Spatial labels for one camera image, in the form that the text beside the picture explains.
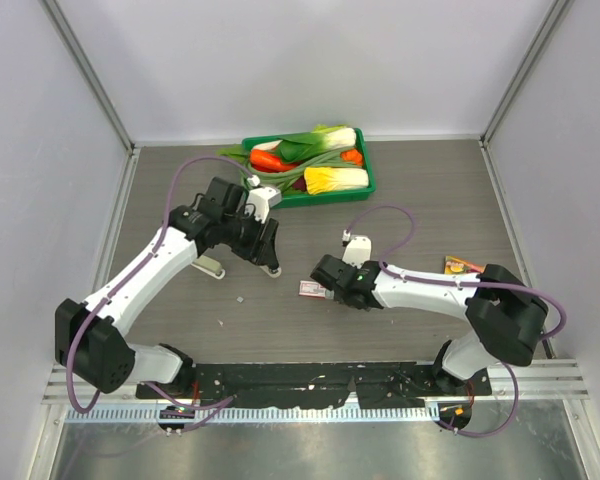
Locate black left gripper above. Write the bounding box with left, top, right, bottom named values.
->
left=222, top=207, right=279, bottom=266

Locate red white staple box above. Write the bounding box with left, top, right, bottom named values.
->
left=299, top=280, right=327, bottom=298

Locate beige and black stapler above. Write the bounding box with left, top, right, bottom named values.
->
left=191, top=256, right=282, bottom=280

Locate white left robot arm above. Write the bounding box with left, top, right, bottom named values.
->
left=55, top=177, right=282, bottom=399

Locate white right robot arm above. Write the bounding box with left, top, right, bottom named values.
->
left=310, top=254, right=548, bottom=395

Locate green long beans toy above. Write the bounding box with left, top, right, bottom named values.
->
left=236, top=148, right=368, bottom=198

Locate purple beet toy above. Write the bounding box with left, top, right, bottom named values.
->
left=292, top=176, right=307, bottom=192

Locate green plastic tray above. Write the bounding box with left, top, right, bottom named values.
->
left=240, top=127, right=378, bottom=209

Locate yellow napa cabbage toy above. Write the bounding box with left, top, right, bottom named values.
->
left=303, top=167, right=369, bottom=195

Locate colourful snack packet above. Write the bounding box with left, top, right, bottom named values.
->
left=444, top=255, right=485, bottom=275

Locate green bok choy toy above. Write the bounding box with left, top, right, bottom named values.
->
left=217, top=125, right=358, bottom=164

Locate small orange carrot toy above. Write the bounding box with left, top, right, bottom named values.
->
left=340, top=149, right=364, bottom=168

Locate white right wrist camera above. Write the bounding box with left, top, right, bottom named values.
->
left=342, top=235, right=372, bottom=268

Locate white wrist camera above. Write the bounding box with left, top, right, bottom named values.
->
left=342, top=235, right=372, bottom=268
left=246, top=186, right=282, bottom=223

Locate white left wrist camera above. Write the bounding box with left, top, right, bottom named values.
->
left=246, top=186, right=282, bottom=223

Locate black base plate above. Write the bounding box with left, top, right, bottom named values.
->
left=136, top=362, right=492, bottom=410

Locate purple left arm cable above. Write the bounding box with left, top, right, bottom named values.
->
left=67, top=155, right=261, bottom=434

